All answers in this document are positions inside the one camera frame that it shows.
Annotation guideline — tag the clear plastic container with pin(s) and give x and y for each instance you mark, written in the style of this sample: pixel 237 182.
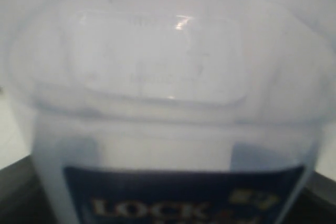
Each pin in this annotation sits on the clear plastic container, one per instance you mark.
pixel 170 111

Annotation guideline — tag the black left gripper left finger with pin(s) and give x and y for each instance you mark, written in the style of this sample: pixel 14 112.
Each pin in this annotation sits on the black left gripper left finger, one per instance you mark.
pixel 22 198

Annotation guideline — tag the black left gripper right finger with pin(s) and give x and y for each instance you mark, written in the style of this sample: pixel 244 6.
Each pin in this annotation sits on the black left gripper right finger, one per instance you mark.
pixel 316 203

